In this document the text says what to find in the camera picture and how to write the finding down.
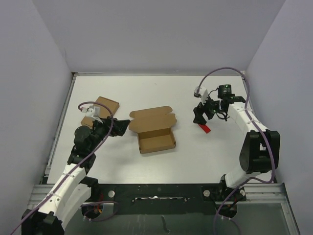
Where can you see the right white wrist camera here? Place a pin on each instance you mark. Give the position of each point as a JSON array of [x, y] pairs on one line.
[[202, 93]]

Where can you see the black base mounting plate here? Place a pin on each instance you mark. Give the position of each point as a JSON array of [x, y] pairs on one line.
[[160, 199]]

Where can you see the brown cardboard box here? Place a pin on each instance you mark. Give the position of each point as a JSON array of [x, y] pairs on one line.
[[154, 129], [104, 113]]

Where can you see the folded brown cardboard box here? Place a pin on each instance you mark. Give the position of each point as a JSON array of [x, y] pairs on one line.
[[104, 113]]

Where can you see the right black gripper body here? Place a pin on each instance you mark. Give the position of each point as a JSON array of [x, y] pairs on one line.
[[213, 108]]

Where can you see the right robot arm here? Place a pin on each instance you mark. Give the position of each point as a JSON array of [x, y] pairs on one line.
[[261, 146]]

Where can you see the red rectangular block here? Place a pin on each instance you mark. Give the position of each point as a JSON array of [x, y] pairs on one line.
[[205, 128]]

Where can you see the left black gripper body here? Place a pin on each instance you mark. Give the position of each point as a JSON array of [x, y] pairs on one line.
[[100, 129]]

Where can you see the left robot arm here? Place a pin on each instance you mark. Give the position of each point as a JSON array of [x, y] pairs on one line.
[[74, 188]]

